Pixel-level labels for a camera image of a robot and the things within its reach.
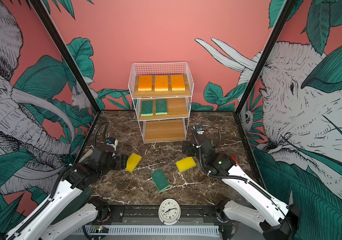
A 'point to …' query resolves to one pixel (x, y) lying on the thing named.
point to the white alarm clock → (169, 212)
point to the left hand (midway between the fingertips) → (121, 155)
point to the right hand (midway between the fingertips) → (189, 139)
